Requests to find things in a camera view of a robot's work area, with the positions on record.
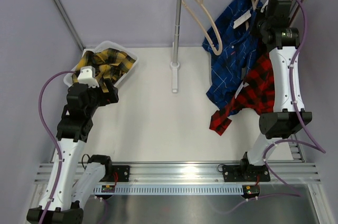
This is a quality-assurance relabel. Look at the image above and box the blue plaid shirt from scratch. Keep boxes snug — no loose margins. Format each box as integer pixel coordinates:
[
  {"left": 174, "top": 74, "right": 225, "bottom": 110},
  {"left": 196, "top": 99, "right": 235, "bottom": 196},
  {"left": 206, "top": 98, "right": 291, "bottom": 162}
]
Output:
[{"left": 202, "top": 0, "right": 259, "bottom": 109}]

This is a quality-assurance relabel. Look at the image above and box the yellow plaid shirt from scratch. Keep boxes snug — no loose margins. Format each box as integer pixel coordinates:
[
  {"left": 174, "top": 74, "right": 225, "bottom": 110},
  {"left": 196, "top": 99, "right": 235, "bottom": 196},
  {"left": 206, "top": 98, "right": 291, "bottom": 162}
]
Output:
[{"left": 72, "top": 48, "right": 136, "bottom": 92}]

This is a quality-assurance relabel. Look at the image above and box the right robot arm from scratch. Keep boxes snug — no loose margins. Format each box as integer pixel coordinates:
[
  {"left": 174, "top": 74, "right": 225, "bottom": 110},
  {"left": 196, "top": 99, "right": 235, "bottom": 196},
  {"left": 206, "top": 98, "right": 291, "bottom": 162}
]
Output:
[{"left": 234, "top": 0, "right": 312, "bottom": 182}]

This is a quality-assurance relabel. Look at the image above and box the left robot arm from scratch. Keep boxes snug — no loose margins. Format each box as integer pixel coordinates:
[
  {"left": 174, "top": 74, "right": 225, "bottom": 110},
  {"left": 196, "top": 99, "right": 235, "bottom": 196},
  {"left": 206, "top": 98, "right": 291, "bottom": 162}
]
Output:
[{"left": 26, "top": 79, "right": 119, "bottom": 223}]

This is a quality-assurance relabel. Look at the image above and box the red plaid shirt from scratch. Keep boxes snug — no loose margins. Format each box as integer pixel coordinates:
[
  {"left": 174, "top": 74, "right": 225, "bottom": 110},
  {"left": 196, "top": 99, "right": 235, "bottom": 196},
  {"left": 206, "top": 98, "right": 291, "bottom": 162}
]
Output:
[{"left": 209, "top": 53, "right": 275, "bottom": 136}]

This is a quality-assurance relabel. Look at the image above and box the white plastic basket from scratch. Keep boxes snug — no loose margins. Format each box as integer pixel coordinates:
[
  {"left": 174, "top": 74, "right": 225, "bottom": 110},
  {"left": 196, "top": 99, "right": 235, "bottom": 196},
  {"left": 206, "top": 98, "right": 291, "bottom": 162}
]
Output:
[{"left": 63, "top": 41, "right": 138, "bottom": 87}]

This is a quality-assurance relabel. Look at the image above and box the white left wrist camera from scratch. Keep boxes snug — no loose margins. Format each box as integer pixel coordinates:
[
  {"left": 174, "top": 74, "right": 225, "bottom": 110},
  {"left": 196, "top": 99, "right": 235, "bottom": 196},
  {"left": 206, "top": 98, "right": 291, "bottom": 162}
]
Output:
[{"left": 72, "top": 66, "right": 99, "bottom": 88}]

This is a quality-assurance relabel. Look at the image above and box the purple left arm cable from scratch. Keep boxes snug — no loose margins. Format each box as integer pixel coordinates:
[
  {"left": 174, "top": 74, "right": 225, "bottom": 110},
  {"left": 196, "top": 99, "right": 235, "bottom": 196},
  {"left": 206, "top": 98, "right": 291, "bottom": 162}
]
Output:
[{"left": 38, "top": 70, "right": 111, "bottom": 224}]

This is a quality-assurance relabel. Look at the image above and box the white slotted cable duct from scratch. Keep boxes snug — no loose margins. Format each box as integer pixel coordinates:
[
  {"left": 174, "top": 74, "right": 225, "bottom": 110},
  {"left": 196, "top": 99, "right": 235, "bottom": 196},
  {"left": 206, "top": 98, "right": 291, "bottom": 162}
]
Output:
[{"left": 93, "top": 184, "right": 243, "bottom": 195}]

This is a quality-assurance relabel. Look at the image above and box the aluminium mounting rail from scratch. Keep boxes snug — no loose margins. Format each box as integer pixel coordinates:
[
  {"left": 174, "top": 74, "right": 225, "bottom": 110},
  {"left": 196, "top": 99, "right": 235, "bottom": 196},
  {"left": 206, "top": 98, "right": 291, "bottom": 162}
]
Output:
[{"left": 34, "top": 162, "right": 322, "bottom": 184}]

